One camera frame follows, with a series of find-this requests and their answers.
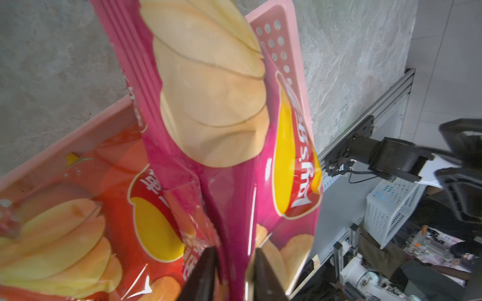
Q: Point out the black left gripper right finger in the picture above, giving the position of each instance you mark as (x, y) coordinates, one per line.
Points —
(266, 284)

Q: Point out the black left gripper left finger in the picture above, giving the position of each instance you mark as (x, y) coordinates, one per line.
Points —
(200, 286)

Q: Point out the red chips bag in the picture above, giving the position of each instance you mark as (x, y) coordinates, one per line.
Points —
(100, 228)

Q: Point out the pink plastic basket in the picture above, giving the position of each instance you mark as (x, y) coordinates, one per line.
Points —
(276, 20)

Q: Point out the magenta chips bag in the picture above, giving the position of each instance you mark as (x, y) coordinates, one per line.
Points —
(216, 111)

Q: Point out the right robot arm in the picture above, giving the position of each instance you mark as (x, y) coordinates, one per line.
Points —
(456, 171)

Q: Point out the white perforated crate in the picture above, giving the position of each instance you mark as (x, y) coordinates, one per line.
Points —
(389, 206)

